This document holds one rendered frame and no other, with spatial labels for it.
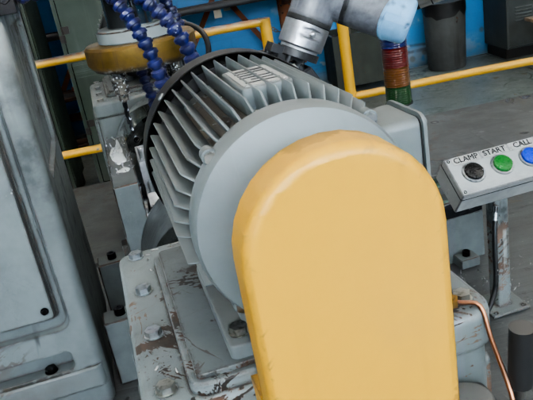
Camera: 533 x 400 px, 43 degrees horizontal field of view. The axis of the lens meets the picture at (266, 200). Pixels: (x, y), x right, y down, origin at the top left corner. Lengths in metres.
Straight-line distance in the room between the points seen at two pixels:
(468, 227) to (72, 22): 3.34
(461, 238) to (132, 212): 0.65
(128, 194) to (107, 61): 0.20
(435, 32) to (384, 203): 5.94
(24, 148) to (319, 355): 0.65
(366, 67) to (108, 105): 4.59
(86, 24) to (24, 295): 3.37
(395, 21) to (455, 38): 5.26
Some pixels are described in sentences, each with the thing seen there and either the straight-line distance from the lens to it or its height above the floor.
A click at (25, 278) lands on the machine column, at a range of 1.04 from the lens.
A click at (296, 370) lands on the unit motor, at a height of 1.22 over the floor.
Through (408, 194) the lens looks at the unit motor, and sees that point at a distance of 0.39.
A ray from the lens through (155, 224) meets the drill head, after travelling 0.92.
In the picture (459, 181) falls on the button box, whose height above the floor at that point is 1.06.
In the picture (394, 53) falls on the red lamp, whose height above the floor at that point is 1.15.
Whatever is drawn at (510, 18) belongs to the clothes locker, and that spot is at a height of 0.37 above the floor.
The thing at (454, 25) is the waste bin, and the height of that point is 0.40.
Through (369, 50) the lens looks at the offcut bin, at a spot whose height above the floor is 0.34.
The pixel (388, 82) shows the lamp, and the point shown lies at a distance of 1.59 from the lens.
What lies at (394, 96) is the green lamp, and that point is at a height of 1.06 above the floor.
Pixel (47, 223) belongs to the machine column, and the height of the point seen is 1.13.
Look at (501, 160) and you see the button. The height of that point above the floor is 1.07.
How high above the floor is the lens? 1.46
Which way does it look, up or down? 22 degrees down
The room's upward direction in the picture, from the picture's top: 10 degrees counter-clockwise
